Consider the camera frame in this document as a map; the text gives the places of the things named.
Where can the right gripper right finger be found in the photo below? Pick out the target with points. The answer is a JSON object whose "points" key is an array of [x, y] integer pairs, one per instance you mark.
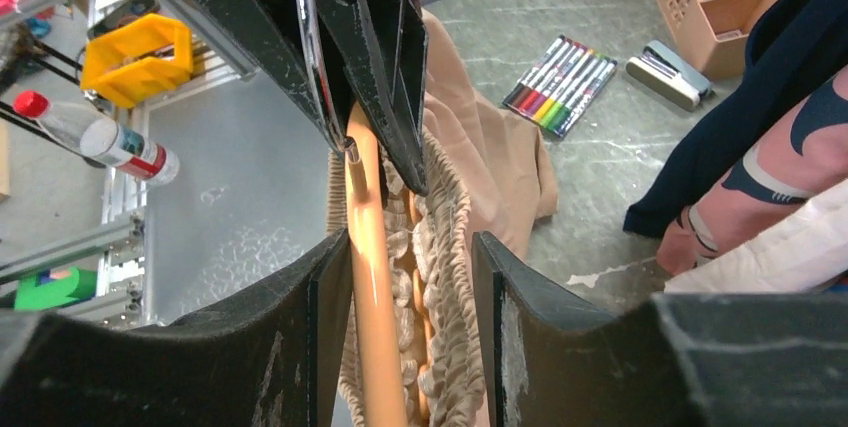
{"points": [[552, 358]]}

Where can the plastic water bottle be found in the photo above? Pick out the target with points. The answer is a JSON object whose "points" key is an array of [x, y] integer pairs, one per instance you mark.
{"points": [[96, 136]]}

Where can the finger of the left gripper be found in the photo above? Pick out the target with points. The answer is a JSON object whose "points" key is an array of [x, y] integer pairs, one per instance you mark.
{"points": [[372, 53], [268, 32]]}

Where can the grey stapler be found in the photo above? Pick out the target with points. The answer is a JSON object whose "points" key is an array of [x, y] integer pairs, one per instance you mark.
{"points": [[663, 71]]}

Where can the beige shorts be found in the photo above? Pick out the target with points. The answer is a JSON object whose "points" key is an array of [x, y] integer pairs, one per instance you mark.
{"points": [[487, 170]]}

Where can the yellow plastic object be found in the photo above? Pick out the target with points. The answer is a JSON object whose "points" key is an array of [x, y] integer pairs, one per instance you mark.
{"points": [[149, 56]]}

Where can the pack of coloured markers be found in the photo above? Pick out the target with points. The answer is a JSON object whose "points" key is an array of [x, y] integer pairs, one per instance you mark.
{"points": [[560, 86]]}

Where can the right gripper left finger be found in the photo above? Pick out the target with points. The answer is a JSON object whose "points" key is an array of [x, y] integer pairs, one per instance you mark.
{"points": [[268, 355]]}

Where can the pink patterned shorts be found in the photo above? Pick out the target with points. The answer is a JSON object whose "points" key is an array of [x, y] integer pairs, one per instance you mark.
{"points": [[802, 155]]}

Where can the green plastic object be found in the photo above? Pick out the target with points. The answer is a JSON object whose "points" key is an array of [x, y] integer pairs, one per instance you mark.
{"points": [[47, 290]]}

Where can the navy blue shorts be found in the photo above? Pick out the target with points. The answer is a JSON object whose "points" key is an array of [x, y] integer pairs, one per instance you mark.
{"points": [[795, 47]]}

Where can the white shorts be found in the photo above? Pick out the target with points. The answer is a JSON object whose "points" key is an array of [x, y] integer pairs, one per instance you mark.
{"points": [[807, 251]]}

